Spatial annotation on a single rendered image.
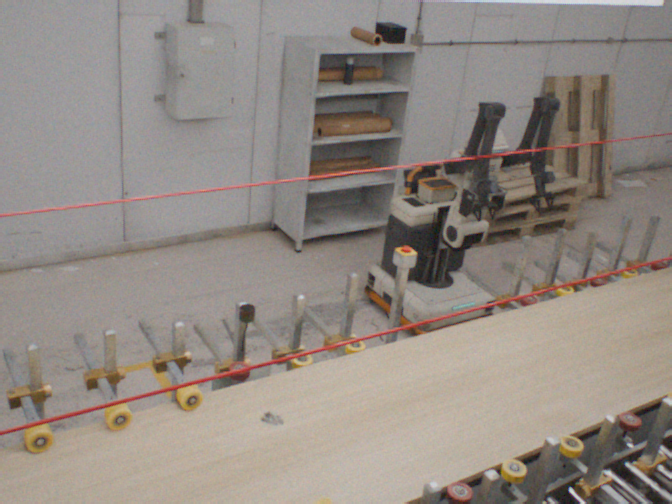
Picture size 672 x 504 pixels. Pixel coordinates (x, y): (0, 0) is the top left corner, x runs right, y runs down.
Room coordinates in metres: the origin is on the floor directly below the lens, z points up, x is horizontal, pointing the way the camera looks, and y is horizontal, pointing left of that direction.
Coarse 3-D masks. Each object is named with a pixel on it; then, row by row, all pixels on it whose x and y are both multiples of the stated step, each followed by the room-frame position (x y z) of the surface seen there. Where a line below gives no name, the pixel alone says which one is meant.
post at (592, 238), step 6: (588, 234) 3.52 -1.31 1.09; (594, 234) 3.50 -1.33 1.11; (588, 240) 3.51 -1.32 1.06; (594, 240) 3.50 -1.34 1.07; (588, 246) 3.50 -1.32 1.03; (594, 246) 3.51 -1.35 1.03; (588, 252) 3.49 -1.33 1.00; (582, 258) 3.51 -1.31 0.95; (588, 258) 3.49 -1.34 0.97; (582, 264) 3.51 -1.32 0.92; (588, 264) 3.50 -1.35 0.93; (582, 270) 3.50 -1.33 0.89; (576, 276) 3.52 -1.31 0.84; (582, 276) 3.49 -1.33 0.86
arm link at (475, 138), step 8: (480, 104) 3.92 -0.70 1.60; (488, 104) 3.87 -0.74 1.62; (496, 104) 3.86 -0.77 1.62; (480, 112) 3.92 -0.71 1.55; (496, 112) 3.84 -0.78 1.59; (480, 120) 3.92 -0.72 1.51; (480, 128) 3.92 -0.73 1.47; (472, 136) 3.95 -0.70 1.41; (480, 136) 3.93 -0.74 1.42; (472, 144) 3.94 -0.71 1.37; (464, 152) 3.97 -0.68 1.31; (472, 152) 3.94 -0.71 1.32; (464, 160) 3.94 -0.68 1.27; (464, 168) 3.93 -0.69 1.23
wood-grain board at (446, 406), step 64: (512, 320) 2.88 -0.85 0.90; (576, 320) 2.95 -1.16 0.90; (640, 320) 3.02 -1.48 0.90; (256, 384) 2.20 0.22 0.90; (320, 384) 2.25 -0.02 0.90; (384, 384) 2.29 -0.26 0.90; (448, 384) 2.34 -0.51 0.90; (512, 384) 2.39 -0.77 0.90; (576, 384) 2.44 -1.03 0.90; (640, 384) 2.49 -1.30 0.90; (64, 448) 1.76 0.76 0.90; (128, 448) 1.80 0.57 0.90; (192, 448) 1.83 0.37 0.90; (256, 448) 1.87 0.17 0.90; (320, 448) 1.90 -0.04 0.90; (384, 448) 1.94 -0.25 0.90; (448, 448) 1.97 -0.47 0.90; (512, 448) 2.01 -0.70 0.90
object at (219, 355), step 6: (198, 324) 2.61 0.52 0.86; (198, 330) 2.57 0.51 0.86; (204, 330) 2.57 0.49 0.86; (204, 336) 2.53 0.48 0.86; (210, 336) 2.54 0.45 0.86; (204, 342) 2.52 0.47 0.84; (210, 342) 2.49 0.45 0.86; (210, 348) 2.47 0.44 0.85; (216, 348) 2.46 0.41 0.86; (216, 354) 2.42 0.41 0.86; (222, 354) 2.42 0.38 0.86
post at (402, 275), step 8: (400, 272) 2.80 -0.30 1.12; (400, 280) 2.79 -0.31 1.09; (400, 288) 2.79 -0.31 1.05; (400, 296) 2.80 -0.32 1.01; (392, 304) 2.81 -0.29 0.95; (400, 304) 2.80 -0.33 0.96; (392, 312) 2.80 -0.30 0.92; (400, 312) 2.80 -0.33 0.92; (392, 320) 2.80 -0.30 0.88; (392, 328) 2.79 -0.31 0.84; (392, 336) 2.79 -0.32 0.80
